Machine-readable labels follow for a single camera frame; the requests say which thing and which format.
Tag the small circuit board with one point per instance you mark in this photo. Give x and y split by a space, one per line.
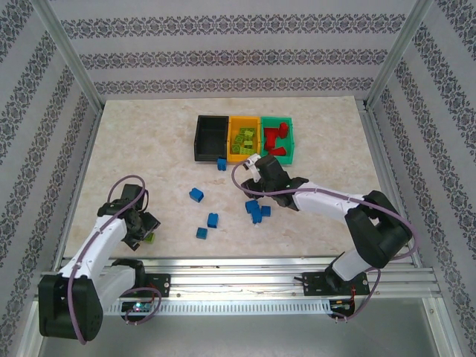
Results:
137 307
340 305

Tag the black plastic bin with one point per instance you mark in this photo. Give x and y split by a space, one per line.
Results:
212 137

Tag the lime green long lego brick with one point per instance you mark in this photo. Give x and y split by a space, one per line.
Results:
246 151
247 132

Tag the red long lego brick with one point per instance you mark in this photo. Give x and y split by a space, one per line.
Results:
283 129
266 150
270 132
271 142
279 151

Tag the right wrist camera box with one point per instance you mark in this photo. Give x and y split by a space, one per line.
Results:
253 160

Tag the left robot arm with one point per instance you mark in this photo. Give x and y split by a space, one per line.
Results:
70 308

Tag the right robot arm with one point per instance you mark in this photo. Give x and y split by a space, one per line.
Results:
379 230

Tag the aluminum side rail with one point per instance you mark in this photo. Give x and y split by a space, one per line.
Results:
88 148
380 148

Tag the aluminum base rail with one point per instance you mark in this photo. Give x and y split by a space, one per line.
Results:
238 282

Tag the green plastic bin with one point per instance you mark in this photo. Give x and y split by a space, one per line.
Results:
277 160

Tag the lime green medium lego brick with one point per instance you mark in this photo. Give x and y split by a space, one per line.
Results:
238 139

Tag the yellow plastic bin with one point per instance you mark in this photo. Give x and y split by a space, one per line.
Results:
236 159

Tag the sheet metal shelf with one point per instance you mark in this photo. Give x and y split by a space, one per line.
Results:
238 334

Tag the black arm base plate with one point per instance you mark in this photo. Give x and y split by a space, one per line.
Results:
160 284
314 284

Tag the aluminum frame post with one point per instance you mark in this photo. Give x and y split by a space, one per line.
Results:
70 56
401 56

